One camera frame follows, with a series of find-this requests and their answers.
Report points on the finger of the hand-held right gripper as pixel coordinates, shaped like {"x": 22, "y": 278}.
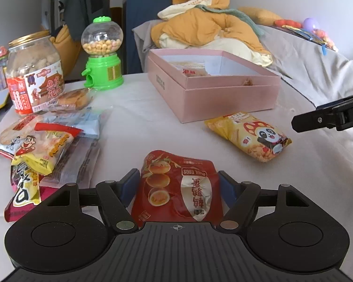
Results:
{"x": 341, "y": 100}
{"x": 311, "y": 121}

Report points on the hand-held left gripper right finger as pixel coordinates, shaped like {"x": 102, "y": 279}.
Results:
{"x": 226, "y": 188}

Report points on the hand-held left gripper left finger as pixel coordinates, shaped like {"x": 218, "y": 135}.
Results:
{"x": 130, "y": 185}

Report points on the red egg snack packet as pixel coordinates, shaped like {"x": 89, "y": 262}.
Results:
{"x": 170, "y": 188}

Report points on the yellow panda snack packet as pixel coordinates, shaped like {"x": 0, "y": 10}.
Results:
{"x": 247, "y": 136}

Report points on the pink cardboard box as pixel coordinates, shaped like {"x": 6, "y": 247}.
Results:
{"x": 223, "y": 100}

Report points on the grey bed sheet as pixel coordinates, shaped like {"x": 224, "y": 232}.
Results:
{"x": 311, "y": 70}

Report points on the clear plastic snack packet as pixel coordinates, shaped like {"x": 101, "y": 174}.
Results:
{"x": 79, "y": 158}

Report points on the white tablecloth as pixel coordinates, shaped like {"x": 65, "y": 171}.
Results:
{"x": 135, "y": 123}

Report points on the pile of colourful toys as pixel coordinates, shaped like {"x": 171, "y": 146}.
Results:
{"x": 320, "y": 36}

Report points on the blue white snack packet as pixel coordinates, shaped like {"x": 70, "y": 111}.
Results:
{"x": 88, "y": 123}

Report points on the small brown scrap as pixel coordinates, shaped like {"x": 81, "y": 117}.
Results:
{"x": 247, "y": 81}

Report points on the purple plastic egg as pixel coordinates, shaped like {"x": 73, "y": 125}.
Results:
{"x": 310, "y": 24}

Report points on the yellow red cartoon snack packet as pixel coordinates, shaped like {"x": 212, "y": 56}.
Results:
{"x": 44, "y": 149}

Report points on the orange plastic toy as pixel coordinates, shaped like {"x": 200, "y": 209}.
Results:
{"x": 286, "y": 23}

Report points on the wrapped round bun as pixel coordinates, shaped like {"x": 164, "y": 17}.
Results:
{"x": 73, "y": 98}

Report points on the yellow packet with black characters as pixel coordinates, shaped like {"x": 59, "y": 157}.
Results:
{"x": 25, "y": 188}

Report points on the yellow pillow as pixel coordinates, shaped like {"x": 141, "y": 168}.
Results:
{"x": 261, "y": 16}

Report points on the maroon snack packet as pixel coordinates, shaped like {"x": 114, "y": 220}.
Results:
{"x": 14, "y": 213}

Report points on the green gumball machine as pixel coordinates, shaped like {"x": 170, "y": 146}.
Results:
{"x": 103, "y": 67}

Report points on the wrapped pastry with red label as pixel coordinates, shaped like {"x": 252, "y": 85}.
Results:
{"x": 191, "y": 70}

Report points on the rice cracker packet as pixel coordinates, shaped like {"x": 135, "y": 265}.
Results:
{"x": 11, "y": 132}

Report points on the yellow cushion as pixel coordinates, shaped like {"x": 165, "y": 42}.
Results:
{"x": 67, "y": 53}

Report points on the orange and cream quilt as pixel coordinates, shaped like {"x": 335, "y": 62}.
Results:
{"x": 194, "y": 20}

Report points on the clear plastic peanut jar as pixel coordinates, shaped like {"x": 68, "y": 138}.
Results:
{"x": 32, "y": 64}

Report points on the dark blue cabinet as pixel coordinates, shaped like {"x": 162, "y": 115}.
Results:
{"x": 141, "y": 14}

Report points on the dark hanging jacket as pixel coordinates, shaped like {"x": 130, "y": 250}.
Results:
{"x": 82, "y": 8}

